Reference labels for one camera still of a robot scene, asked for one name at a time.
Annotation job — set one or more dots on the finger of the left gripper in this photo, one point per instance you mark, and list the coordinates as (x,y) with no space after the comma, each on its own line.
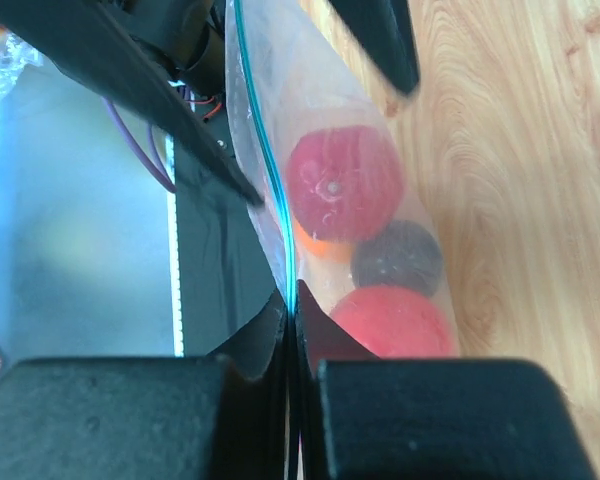
(384,30)

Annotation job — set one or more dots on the orange toy orange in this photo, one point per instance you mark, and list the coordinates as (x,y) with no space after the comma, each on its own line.
(332,251)

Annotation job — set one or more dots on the dark toy plum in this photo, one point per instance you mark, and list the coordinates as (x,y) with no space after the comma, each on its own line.
(404,254)

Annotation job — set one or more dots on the clear blue zip bag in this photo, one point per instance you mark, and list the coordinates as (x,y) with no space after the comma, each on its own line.
(284,80)

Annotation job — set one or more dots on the red toy tomato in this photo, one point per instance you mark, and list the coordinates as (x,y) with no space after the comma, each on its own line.
(395,322)

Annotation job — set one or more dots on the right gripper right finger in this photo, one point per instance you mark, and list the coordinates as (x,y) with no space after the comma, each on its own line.
(361,417)

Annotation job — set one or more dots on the black base mat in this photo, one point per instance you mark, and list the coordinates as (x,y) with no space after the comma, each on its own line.
(220,279)

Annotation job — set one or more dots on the red toy apple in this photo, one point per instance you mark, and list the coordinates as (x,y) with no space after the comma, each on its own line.
(344,184)

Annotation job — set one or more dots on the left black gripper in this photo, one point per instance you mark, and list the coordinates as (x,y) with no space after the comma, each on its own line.
(182,37)

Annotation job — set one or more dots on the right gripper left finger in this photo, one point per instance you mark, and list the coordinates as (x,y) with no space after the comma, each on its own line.
(221,416)

